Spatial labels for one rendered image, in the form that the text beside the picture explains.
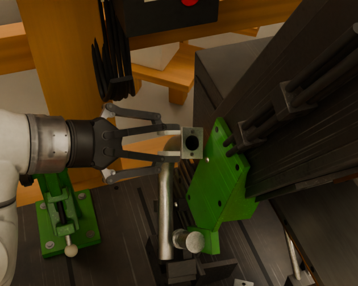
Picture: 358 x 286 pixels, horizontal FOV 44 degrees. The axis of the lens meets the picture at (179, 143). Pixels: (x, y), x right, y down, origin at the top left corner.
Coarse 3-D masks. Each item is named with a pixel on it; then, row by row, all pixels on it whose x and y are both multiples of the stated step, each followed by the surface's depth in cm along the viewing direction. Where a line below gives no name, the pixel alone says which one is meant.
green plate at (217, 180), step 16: (224, 128) 73; (208, 144) 78; (224, 160) 72; (240, 160) 68; (208, 176) 78; (224, 176) 73; (240, 176) 68; (192, 192) 85; (208, 192) 78; (224, 192) 73; (240, 192) 74; (192, 208) 85; (208, 208) 79; (224, 208) 74; (240, 208) 78; (208, 224) 79
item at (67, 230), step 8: (48, 192) 91; (64, 192) 91; (48, 200) 91; (56, 200) 91; (72, 200) 95; (48, 208) 94; (72, 208) 95; (56, 216) 94; (64, 216) 92; (72, 216) 95; (56, 224) 94; (64, 224) 92; (72, 224) 92; (56, 232) 92; (64, 232) 92; (72, 232) 92
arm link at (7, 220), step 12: (12, 204) 64; (0, 216) 61; (12, 216) 64; (0, 228) 60; (12, 228) 63; (0, 240) 59; (12, 240) 62; (0, 252) 59; (12, 252) 62; (0, 264) 59; (12, 264) 63; (0, 276) 59; (12, 276) 66
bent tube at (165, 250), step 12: (168, 144) 84; (180, 144) 77; (192, 144) 80; (180, 156) 76; (192, 156) 77; (168, 168) 88; (168, 180) 89; (168, 192) 89; (168, 204) 88; (168, 216) 88; (168, 228) 88; (168, 240) 88; (168, 252) 88
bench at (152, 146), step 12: (132, 144) 124; (144, 144) 124; (156, 144) 124; (132, 168) 118; (36, 180) 115; (84, 180) 115; (96, 180) 115; (120, 180) 115; (24, 192) 112; (36, 192) 112; (24, 204) 110
